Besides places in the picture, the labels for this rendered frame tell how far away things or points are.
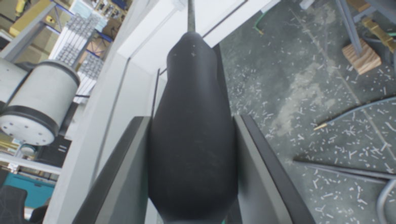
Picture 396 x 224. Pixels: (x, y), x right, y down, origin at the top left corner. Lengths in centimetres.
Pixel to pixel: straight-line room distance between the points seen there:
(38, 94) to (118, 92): 15
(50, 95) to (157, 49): 19
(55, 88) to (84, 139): 19
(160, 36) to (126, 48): 5
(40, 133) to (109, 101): 16
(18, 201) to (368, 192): 100
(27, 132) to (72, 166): 19
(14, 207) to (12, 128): 12
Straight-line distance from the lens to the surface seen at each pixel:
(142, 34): 26
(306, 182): 105
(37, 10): 555
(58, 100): 37
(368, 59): 118
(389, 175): 84
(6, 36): 500
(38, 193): 384
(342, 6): 101
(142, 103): 25
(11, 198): 32
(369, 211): 98
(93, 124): 21
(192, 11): 17
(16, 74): 41
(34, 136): 38
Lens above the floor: 97
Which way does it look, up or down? 35 degrees down
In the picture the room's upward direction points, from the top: 58 degrees counter-clockwise
